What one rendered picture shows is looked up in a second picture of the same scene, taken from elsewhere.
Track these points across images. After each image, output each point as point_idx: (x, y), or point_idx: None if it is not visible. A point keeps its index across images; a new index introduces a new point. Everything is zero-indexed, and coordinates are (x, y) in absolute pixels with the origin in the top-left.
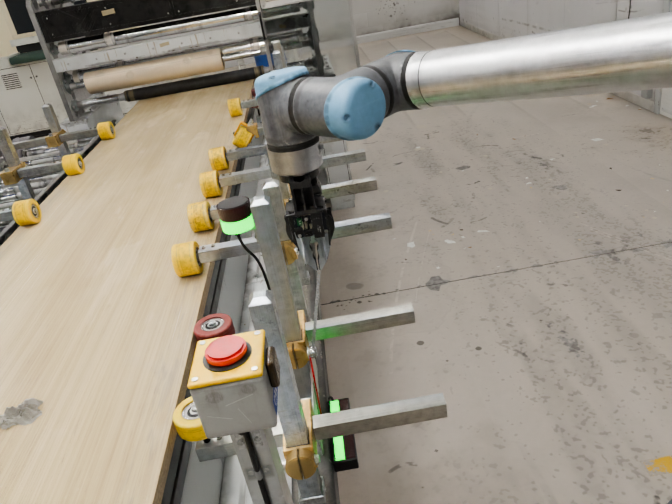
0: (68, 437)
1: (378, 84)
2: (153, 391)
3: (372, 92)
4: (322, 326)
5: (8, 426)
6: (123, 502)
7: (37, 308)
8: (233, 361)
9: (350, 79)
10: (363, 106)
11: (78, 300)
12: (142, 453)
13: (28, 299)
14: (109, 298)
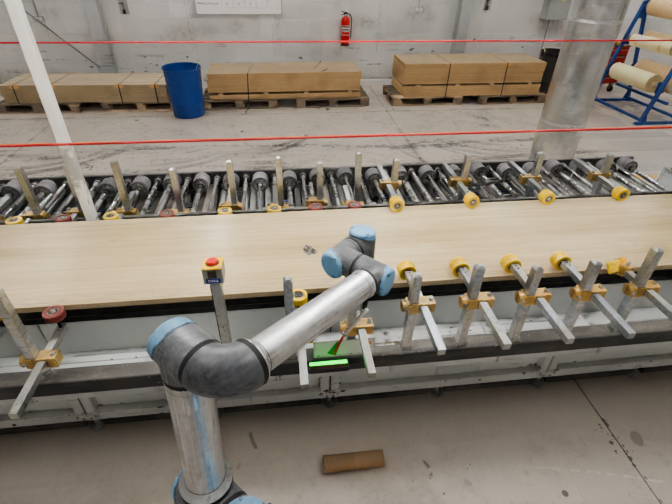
0: (294, 265)
1: (345, 265)
2: (313, 281)
3: (333, 263)
4: (360, 334)
5: (303, 249)
6: (260, 285)
7: (381, 233)
8: (206, 263)
9: (332, 251)
10: (328, 264)
11: (385, 244)
12: (281, 285)
13: (389, 229)
14: (385, 253)
